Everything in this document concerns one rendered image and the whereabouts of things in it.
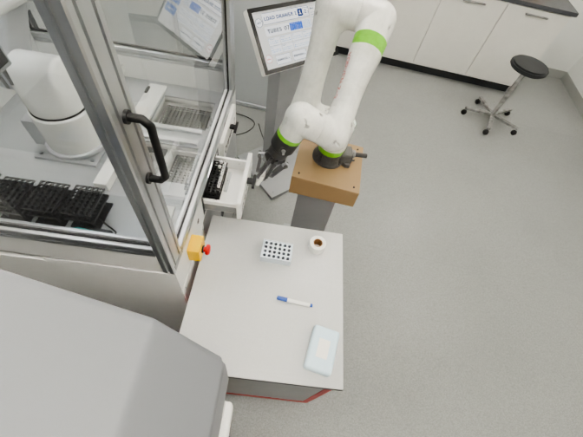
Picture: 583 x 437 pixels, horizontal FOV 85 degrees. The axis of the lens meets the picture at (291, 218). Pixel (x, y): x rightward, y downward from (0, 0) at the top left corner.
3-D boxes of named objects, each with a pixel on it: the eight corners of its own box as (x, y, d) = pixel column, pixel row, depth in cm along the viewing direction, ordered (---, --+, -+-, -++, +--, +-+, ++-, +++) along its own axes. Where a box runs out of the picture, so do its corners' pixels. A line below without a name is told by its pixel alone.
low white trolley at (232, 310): (311, 295, 204) (343, 233, 142) (305, 407, 169) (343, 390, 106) (221, 283, 201) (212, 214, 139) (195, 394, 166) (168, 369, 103)
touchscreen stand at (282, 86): (317, 178, 262) (351, 57, 178) (271, 199, 243) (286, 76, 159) (282, 140, 281) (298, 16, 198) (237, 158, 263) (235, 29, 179)
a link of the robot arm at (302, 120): (295, 88, 103) (291, 109, 96) (328, 106, 107) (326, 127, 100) (277, 119, 113) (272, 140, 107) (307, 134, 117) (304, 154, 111)
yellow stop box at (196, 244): (206, 245, 121) (205, 235, 115) (202, 262, 117) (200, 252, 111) (193, 243, 121) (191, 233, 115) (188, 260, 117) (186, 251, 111)
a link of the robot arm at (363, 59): (343, 50, 113) (359, 36, 103) (370, 66, 117) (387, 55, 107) (307, 145, 113) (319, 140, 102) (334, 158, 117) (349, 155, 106)
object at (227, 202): (247, 169, 146) (247, 159, 141) (237, 214, 132) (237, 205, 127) (160, 155, 144) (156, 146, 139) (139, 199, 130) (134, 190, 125)
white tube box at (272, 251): (291, 248, 134) (293, 244, 131) (289, 266, 130) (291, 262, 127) (263, 243, 134) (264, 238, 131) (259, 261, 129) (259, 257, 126)
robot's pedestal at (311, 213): (324, 232, 232) (354, 159, 170) (317, 269, 215) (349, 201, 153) (284, 224, 232) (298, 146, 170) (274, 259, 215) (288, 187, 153)
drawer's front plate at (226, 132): (235, 121, 166) (235, 103, 157) (224, 160, 149) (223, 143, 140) (232, 120, 166) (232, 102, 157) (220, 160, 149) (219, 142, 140)
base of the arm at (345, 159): (363, 151, 159) (367, 142, 154) (366, 173, 151) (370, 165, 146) (311, 144, 156) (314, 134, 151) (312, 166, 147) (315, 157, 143)
